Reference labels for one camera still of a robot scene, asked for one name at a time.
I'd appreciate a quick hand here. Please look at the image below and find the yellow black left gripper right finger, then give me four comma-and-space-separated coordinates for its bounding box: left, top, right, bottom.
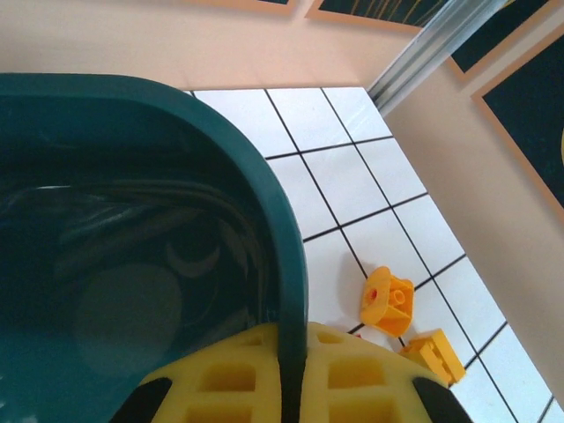
302, 321, 471, 423

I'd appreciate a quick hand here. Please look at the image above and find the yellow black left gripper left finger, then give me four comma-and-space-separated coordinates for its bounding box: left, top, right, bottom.
109, 323, 286, 423

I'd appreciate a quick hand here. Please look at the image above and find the yellow lego with round plate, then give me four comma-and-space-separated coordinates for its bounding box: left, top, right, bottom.
360, 265, 415, 338

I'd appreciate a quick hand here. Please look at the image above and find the yellow lego brick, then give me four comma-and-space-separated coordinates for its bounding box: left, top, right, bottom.
399, 329, 467, 383

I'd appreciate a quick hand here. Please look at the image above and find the teal plastic bin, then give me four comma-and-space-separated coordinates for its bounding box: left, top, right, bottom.
0, 72, 308, 423

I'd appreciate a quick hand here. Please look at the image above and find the dark floral wall panel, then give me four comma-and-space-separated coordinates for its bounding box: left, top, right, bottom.
471, 33, 564, 212
447, 0, 564, 75
306, 0, 442, 33

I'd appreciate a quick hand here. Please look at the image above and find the aluminum corner post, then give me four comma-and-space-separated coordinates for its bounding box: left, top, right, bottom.
367, 0, 552, 116

